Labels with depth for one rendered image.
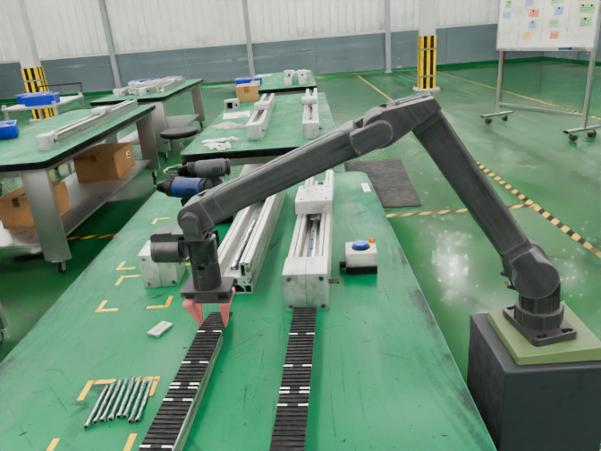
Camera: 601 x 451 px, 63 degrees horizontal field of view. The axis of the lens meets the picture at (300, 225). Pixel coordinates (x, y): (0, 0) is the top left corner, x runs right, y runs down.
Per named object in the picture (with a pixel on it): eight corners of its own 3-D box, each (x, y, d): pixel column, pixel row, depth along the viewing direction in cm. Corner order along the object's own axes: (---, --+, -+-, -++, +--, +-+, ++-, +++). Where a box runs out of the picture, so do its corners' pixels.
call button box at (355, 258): (377, 274, 126) (376, 251, 124) (339, 276, 127) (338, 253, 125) (376, 260, 134) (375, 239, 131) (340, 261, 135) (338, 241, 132)
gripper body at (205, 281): (189, 285, 105) (184, 253, 103) (236, 284, 104) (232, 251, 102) (180, 300, 99) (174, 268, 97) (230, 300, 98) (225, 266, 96)
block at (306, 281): (340, 310, 111) (337, 273, 108) (285, 311, 113) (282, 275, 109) (340, 291, 120) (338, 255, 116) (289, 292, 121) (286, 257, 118)
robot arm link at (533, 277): (427, 77, 76) (421, 70, 85) (356, 130, 80) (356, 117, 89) (569, 285, 87) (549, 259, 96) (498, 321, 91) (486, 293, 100)
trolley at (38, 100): (74, 185, 539) (51, 90, 502) (23, 190, 536) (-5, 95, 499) (102, 163, 635) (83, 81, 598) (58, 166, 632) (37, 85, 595)
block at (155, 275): (188, 285, 129) (181, 251, 125) (144, 288, 129) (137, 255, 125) (194, 268, 138) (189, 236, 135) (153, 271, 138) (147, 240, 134)
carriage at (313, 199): (333, 221, 147) (332, 199, 145) (296, 223, 149) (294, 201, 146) (334, 203, 162) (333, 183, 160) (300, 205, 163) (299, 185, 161)
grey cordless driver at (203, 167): (236, 223, 169) (228, 160, 161) (178, 229, 167) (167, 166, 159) (236, 215, 176) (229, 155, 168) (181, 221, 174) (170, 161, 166)
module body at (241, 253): (253, 293, 122) (249, 262, 119) (214, 294, 123) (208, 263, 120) (286, 193, 196) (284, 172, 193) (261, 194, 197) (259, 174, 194)
